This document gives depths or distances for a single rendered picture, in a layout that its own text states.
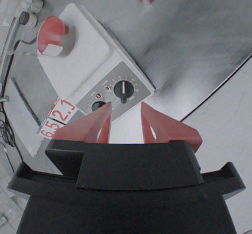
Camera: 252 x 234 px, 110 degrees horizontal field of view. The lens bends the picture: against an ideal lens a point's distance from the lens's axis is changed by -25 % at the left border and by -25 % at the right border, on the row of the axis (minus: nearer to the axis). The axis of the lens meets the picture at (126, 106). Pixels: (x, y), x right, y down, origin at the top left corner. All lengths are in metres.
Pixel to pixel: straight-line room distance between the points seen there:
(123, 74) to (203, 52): 0.15
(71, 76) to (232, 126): 0.30
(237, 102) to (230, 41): 0.11
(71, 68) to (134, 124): 0.16
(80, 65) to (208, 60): 0.21
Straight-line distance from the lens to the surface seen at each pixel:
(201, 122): 0.25
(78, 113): 0.31
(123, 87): 0.17
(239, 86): 0.27
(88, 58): 0.18
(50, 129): 0.39
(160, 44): 0.24
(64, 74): 0.20
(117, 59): 0.18
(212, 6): 0.28
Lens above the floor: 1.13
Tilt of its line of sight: 68 degrees down
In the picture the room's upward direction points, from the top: 122 degrees counter-clockwise
